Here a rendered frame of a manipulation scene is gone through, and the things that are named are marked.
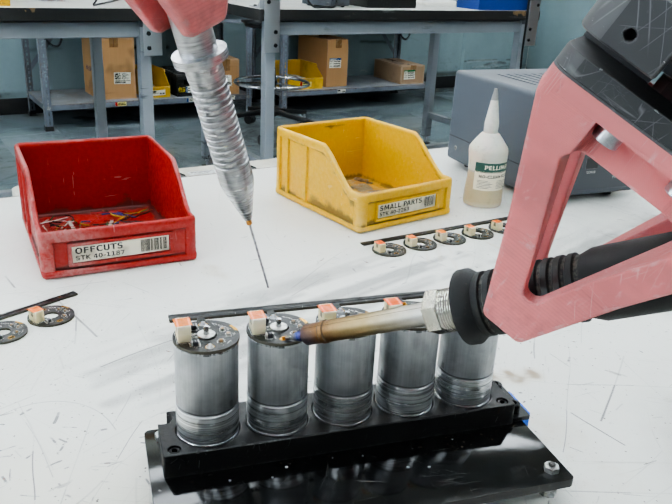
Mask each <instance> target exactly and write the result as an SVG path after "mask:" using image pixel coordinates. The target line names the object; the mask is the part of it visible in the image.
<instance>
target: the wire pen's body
mask: <svg viewBox="0 0 672 504"><path fill-rule="evenodd" d="M167 17H168V20H169V23H170V26H171V29H172V33H173V36H174V39H175V42H176V46H177V49H178V50H176V51H175V52H174V53H173V54H172V56H171V60H172V63H173V66H174V68H175V69H176V70H177V71H180V72H185V74H186V78H187V81H188V83H189V85H190V91H191V93H192V97H193V100H194V103H195V106H196V110H197V112H198V116H199V119H200V123H201V125H202V129H203V132H204V135H205V139H206V142H207V145H208V148H209V152H210V154H211V158H212V161H213V164H214V168H215V171H216V174H217V177H218V180H219V184H220V186H221V188H223V189H225V190H238V189H241V188H244V187H246V186H248V185H249V184H250V183H251V182H252V181H253V179H254V176H253V172H252V168H251V165H250V161H249V157H248V154H247V150H246V147H245V143H244V139H243V136H242V133H241V128H240V125H239V122H238V118H237V114H236V110H235V107H234V104H233V99H232V96H231V92H230V89H229V85H228V81H227V79H226V78H225V70H224V67H223V63H222V62H223V61H225V60H226V59H227V58H228V56H229V52H228V48H227V44H226V43H225V42H224V41H222V40H216V38H215V34H214V31H213V27H211V28H209V29H207V30H206V31H204V32H202V33H200V34H199V35H197V36H195V37H185V36H183V35H182V34H181V33H180V32H179V30H178V29H177V27H176V26H175V25H174V23H173V22H172V20H171V19H170V17H169V16H168V15H167Z"/></svg>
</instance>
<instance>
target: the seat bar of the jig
mask: <svg viewBox="0 0 672 504"><path fill-rule="evenodd" d="M375 392H376V384H373V391H372V404H371V416H370V417H369V419H368V420H366V421H365V422H363V423H361V424H359V425H355V426H348V427H341V426H333V425H329V424H326V423H324V422H322V421H320V420H319V419H317V418H316V417H315V416H314V414H313V412H312V411H313V392H312V393H308V399H307V424H306V425H305V427H304V428H303V429H302V430H300V431H299V432H297V433H294V434H291V435H288V436H280V437H273V436H266V435H262V434H259V433H256V432H255V431H253V430H252V429H250V428H249V426H248V425H247V401H244V402H239V433H238V434H237V436H236V437H235V438H233V439H232V440H231V441H229V442H227V443H225V444H222V445H219V446H214V447H196V446H192V445H188V444H186V443H184V442H183V441H181V440H180V439H179V438H178V436H177V431H176V430H177V429H176V411H170V412H166V418H167V423H166V424H158V441H159V450H160V456H161V462H162V469H163V475H164V478H165V479H169V478H176V477H182V476H188V475H194V474H201V473H207V472H213V471H220V470H226V469H232V468H238V467H245V466H251V465H257V464H263V463H270V462H276V461H282V460H289V459H295V458H301V457H307V456H314V455H320V454H326V453H332V452H339V451H345V450H351V449H358V448H364V447H370V446H376V445H383V444H389V443H395V442H401V441H408V440H414V439H420V438H426V437H433V436H439V435H445V434H452V433H458V432H464V431H470V430H477V429H483V428H489V427H495V426H502V425H508V424H512V421H513V415H514V409H515V403H514V402H513V401H512V400H511V399H510V398H509V397H508V396H507V395H506V394H505V393H504V391H503V390H502V389H501V388H500V387H499V386H498V385H497V384H496V383H495V382H494V381H493V380H492V386H491V393H490V399H489V402H488V403H487V404H485V405H483V406H480V407H475V408H462V407H456V406H453V405H450V404H447V403H445V402H443V401H442V400H440V399H439V398H438V397H437V396H436V395H435V393H434V390H433V399H432V407H431V409H430V411H428V412H427V413H425V414H423V415H420V416H416V417H401V416H395V415H392V414H389V413H387V412H385V411H383V410H381V409H380V408H379V407H378V406H377V405H376V403H375Z"/></svg>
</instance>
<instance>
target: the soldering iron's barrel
mask: <svg viewBox="0 0 672 504"><path fill-rule="evenodd" d="M424 326H426V329H427V330H428V332H432V333H436V334H444V333H451V332H456V331H457V330H456V328H455V325H454V322H453V319H452V315H451V311H450V305H449V288H443V289H441V290H439V289H434V290H429V291H425V293H424V295H423V300H422V303H417V304H411V305H406V306H400V307H395V308H389V309H384V310H378V311H373V312H368V313H362V314H357V315H351V316H346V317H340V318H335V319H330V320H327V319H325V320H320V321H319V322H313V323H308V324H304V325H303V327H302V328H301V330H300V338H301V340H302V342H303V343H305V344H306V345H315V344H321V343H324V344H326V343H330V342H333V341H339V340H345V339H351V338H357V337H363V336H369V335H376V334H382V333H388V332H394V331H400V330H406V329H412V328H418V327H424Z"/></svg>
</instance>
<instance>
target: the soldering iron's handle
mask: <svg viewBox="0 0 672 504"><path fill-rule="evenodd" d="M670 241H672V231H671V232H666V233H661V234H656V235H651V236H645V237H640V238H635V239H630V240H625V241H620V242H614V243H609V244H604V245H599V246H594V247H591V248H589V249H588V250H586V251H584V252H583V253H581V254H578V253H577V252H573V253H568V254H567V255H558V256H555V257H554V258H553V257H548V258H544V259H543V260H541V259H538V260H536V261H535V264H534V267H533V270H532V273H531V277H530V280H529V283H528V288H529V290H530V291H531V292H532V293H533V294H534V295H537V296H543V295H546V294H548V293H550V292H553V291H555V290H557V289H560V288H562V287H564V286H567V285H569V284H571V283H574V282H576V281H578V280H581V279H583V278H585V277H588V276H590V275H593V274H595V273H597V272H600V271H602V270H604V269H607V268H609V267H611V266H614V265H616V264H618V263H621V262H623V261H625V260H628V259H630V258H633V257H635V256H637V255H640V254H642V253H644V252H647V251H649V250H651V249H654V248H656V247H658V246H661V245H663V244H665V243H668V242H670ZM493 271H494V268H493V269H488V270H486V271H485V270H484V271H478V272H477V271H475V270H473V269H471V268H464V269H459V270H456V271H455V272H454V273H453V274H452V276H451V279H450V283H449V305H450V311H451V315H452V319H453V322H454V325H455V328H456V330H457V332H458V334H459V335H460V337H461V338H462V340H463V341H464V342H465V343H467V344H469V345H477V344H482V343H484V342H485V341H486V340H487V339H488V338H489V337H490V336H496V335H498V334H499V335H504V334H506V333H505V332H504V331H502V330H501V329H500V328H499V327H498V326H497V325H495V324H494V323H493V322H492V321H491V320H489V319H488V318H487V317H486V316H485V314H484V311H483V309H484V305H485V301H486V297H487V293H488V290H489V286H490V282H491V279H492V275H493ZM670 311H672V294H671V295H667V296H664V297H660V298H656V299H653V300H649V301H646V302H642V303H638V304H635V305H631V306H627V307H624V308H620V309H617V310H614V311H611V312H608V313H605V314H603V315H600V316H597V317H594V318H595V319H600V320H605V321H611V320H618V319H624V318H631V317H637V316H644V315H650V314H657V313H663V312H670Z"/></svg>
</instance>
